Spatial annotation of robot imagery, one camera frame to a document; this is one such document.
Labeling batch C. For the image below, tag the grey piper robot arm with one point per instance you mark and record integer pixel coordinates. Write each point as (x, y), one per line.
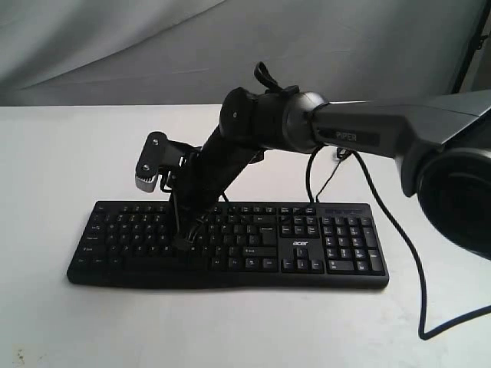
(441, 146)

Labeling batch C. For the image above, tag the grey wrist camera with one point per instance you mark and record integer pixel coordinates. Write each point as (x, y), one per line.
(160, 157)

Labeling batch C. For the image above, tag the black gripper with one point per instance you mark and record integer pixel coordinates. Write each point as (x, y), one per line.
(202, 180)

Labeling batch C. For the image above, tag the grey backdrop cloth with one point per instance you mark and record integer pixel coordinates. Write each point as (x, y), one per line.
(195, 52)

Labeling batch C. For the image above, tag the black stand pole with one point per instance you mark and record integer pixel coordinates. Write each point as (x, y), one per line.
(474, 44)

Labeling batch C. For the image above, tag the black acer keyboard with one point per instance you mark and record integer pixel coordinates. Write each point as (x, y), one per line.
(239, 244)

